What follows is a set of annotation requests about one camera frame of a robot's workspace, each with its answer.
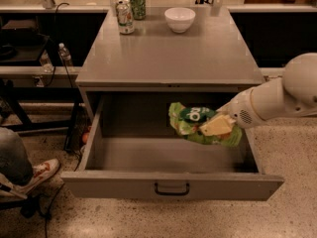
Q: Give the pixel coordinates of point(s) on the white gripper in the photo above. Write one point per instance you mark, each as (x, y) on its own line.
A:
(240, 112)

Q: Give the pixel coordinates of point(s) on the green rice chip bag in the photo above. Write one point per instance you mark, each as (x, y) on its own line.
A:
(186, 122)

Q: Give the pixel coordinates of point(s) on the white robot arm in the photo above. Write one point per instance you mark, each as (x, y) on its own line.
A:
(292, 95)

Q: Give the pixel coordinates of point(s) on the open grey top drawer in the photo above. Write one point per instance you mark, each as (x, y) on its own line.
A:
(131, 146)

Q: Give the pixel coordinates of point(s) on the grey cabinet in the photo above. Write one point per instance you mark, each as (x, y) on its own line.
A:
(211, 54)

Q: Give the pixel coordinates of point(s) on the white bowl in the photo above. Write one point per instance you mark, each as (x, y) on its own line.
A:
(179, 19)

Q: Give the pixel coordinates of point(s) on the white green soda can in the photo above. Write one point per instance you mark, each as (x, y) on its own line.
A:
(124, 17)

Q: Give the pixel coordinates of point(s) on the clear water bottle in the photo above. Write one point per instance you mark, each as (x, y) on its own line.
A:
(65, 55)

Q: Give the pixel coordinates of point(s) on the white orange sneaker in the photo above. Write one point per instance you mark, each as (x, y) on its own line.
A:
(41, 173)

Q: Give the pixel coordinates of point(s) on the black office chair base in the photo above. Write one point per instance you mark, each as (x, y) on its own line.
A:
(27, 204)

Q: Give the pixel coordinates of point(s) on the black side table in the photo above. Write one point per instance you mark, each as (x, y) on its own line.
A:
(22, 78)

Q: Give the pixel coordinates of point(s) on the blue jeans leg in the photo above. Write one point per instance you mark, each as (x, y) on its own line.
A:
(14, 161)

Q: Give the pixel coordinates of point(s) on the black drawer handle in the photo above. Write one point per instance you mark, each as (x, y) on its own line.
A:
(171, 190)

